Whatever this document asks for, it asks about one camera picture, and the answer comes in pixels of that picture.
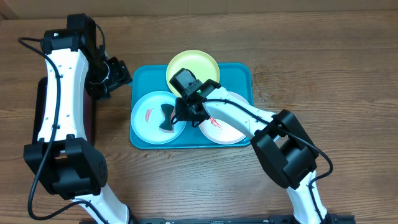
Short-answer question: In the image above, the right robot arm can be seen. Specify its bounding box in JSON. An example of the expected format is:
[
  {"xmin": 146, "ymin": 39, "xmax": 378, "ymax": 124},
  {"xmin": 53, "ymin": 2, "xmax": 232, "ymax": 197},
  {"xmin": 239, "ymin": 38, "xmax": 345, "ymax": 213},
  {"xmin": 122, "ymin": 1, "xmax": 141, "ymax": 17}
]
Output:
[{"xmin": 170, "ymin": 79, "xmax": 333, "ymax": 223}]

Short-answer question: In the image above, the black and maroon tray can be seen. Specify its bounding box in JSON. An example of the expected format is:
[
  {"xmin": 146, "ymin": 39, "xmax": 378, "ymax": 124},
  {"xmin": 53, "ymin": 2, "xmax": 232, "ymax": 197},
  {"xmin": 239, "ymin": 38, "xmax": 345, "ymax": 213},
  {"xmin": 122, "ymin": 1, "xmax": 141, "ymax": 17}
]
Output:
[{"xmin": 32, "ymin": 77, "xmax": 96, "ymax": 145}]

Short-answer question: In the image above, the green rimmed plate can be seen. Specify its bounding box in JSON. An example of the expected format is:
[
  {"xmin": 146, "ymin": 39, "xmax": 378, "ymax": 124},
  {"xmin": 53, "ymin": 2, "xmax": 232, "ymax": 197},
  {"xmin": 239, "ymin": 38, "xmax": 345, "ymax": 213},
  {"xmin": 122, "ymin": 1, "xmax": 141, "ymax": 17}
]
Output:
[{"xmin": 166, "ymin": 50, "xmax": 220, "ymax": 97}]

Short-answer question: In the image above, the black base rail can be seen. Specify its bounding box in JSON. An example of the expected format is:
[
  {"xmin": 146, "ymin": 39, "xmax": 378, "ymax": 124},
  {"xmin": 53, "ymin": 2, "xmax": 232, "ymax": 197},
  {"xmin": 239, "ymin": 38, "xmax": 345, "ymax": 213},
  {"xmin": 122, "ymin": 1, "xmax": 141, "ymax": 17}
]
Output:
[{"xmin": 130, "ymin": 214, "xmax": 356, "ymax": 224}]

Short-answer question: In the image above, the green and red sponge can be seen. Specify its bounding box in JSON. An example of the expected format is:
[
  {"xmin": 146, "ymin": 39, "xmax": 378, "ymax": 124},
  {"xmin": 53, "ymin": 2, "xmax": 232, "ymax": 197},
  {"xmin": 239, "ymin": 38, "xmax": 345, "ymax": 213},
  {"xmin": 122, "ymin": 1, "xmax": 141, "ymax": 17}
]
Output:
[{"xmin": 159, "ymin": 104, "xmax": 174, "ymax": 132}]

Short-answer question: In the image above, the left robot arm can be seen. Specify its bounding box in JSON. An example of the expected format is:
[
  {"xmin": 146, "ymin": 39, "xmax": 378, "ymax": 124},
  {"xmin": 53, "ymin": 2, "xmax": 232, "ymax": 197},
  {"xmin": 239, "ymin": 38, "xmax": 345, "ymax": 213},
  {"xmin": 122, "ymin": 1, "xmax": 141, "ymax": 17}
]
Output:
[{"xmin": 24, "ymin": 14, "xmax": 134, "ymax": 223}]

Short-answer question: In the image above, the light blue plate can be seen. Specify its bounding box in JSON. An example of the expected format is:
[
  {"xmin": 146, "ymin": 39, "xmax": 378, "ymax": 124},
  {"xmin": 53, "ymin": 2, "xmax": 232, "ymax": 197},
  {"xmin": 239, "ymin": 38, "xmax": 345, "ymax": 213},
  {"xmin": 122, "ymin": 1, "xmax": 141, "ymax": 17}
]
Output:
[{"xmin": 131, "ymin": 91, "xmax": 186, "ymax": 144}]

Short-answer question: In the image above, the teal plastic serving tray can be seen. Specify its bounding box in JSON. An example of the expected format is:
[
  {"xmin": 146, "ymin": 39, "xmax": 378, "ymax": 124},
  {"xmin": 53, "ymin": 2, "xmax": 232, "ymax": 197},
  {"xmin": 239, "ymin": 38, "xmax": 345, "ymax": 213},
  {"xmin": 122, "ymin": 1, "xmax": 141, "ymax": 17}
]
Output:
[{"xmin": 129, "ymin": 63, "xmax": 254, "ymax": 150}]

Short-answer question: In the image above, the white plate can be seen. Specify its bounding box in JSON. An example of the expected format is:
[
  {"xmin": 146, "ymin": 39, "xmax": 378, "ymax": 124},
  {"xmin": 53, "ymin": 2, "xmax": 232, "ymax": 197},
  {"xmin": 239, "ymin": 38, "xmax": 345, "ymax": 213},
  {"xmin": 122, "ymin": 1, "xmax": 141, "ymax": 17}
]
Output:
[{"xmin": 198, "ymin": 90, "xmax": 253, "ymax": 146}]

